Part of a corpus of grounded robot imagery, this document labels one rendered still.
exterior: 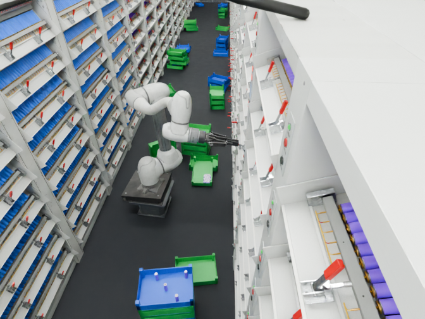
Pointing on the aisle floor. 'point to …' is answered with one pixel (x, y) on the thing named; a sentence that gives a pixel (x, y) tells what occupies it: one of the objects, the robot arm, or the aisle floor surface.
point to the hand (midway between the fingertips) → (232, 142)
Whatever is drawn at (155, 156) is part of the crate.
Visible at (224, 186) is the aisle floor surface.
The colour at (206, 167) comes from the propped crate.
